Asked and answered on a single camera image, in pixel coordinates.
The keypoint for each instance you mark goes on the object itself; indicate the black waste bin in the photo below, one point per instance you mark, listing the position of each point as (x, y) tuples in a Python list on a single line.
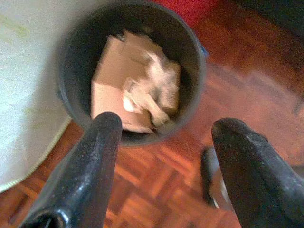
[(76, 71)]

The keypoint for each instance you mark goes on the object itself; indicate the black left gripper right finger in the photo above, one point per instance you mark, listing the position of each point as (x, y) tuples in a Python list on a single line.
[(256, 180)]

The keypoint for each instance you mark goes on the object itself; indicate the brown cardboard box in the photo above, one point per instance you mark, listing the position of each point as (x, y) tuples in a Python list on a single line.
[(111, 71)]

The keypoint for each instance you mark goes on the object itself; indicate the crumpled white paper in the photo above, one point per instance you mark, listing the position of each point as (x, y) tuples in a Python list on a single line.
[(161, 71)]

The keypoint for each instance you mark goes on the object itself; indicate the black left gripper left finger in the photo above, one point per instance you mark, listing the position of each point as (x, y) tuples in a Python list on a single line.
[(83, 171)]

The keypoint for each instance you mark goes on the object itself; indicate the red sofa cushion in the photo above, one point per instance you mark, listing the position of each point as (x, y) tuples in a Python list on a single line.
[(190, 9)]

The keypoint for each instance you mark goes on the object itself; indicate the white quilted mattress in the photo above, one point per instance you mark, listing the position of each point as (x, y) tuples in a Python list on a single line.
[(23, 95)]

